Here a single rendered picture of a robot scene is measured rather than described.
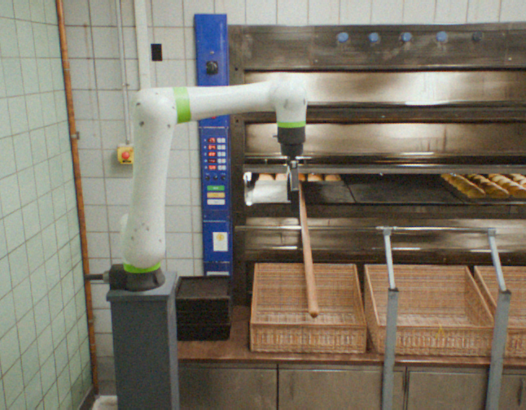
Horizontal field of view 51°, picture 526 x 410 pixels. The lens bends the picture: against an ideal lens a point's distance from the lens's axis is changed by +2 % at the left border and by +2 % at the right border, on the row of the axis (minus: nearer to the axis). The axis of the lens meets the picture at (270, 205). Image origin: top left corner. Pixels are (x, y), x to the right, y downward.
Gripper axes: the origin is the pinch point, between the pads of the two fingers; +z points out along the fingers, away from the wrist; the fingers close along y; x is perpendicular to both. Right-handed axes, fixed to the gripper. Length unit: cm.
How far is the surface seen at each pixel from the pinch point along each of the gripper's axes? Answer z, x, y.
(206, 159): 6, -36, -107
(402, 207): 36, 67, -101
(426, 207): 36, 80, -100
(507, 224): 48, 123, -99
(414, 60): -39, 72, -105
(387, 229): 35, 49, -64
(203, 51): -48, -34, -109
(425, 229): 36, 67, -64
